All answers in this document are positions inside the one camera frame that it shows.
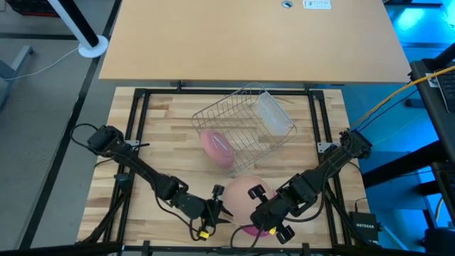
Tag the magenta plate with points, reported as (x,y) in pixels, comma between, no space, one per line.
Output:
(256,232)

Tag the dark storage crate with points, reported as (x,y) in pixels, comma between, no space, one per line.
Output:
(28,7)

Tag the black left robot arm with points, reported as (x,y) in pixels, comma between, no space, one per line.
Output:
(142,167)

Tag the black laptop keyboard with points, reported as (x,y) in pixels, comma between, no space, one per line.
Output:
(447,89)

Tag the peach plate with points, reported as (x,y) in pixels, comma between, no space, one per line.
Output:
(241,199)

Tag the light pink plate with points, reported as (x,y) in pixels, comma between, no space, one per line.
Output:
(217,149)

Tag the grey table leg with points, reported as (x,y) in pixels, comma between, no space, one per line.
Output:
(19,57)

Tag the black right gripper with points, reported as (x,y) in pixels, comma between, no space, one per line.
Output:
(266,215)

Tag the black equipment cart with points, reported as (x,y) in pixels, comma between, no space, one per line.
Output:
(426,106)

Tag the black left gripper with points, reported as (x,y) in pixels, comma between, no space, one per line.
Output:
(212,213)

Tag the white tower fan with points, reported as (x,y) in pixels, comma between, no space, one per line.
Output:
(93,49)

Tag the black Netgear network switch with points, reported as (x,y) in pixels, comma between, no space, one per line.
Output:
(364,227)

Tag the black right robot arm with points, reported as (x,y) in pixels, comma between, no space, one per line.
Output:
(320,170)

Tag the black aluminium table frame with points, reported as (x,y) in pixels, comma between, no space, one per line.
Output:
(170,91)

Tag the white power outlet strip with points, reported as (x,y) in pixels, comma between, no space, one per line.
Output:
(317,4)

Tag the white sticker label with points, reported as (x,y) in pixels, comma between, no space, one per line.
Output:
(432,81)

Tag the clear plastic utensil cup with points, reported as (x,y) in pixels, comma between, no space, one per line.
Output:
(275,115)

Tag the tan wooden desk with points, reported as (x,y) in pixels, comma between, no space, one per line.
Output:
(213,42)

